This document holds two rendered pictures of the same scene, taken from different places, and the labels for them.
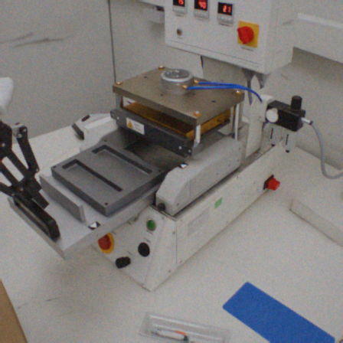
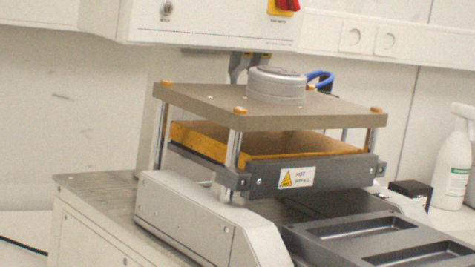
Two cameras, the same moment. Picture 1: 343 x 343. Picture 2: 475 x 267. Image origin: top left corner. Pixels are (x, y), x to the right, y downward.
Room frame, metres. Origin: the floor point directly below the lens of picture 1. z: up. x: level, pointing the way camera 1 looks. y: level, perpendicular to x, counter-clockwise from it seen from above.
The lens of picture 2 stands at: (0.80, 0.98, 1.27)
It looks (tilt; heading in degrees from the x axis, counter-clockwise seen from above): 13 degrees down; 275
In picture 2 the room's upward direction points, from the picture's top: 9 degrees clockwise
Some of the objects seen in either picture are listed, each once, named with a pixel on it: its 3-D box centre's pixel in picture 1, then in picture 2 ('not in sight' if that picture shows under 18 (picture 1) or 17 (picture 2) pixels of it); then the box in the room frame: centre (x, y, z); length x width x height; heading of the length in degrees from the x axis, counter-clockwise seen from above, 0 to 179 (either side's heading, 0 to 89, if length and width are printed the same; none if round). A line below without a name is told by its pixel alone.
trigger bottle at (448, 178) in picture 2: not in sight; (456, 156); (0.42, -0.79, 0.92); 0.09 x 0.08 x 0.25; 128
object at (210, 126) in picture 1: (179, 105); (273, 129); (0.83, -0.02, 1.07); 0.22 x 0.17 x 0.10; 47
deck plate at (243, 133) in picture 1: (185, 147); (237, 217); (0.86, -0.04, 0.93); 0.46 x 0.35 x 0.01; 137
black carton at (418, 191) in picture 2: not in sight; (408, 198); (0.53, -0.67, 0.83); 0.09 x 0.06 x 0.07; 44
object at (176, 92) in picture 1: (191, 96); (266, 110); (0.85, -0.06, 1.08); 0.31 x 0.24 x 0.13; 47
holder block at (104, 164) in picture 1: (106, 173); (390, 251); (0.67, 0.14, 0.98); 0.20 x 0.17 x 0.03; 47
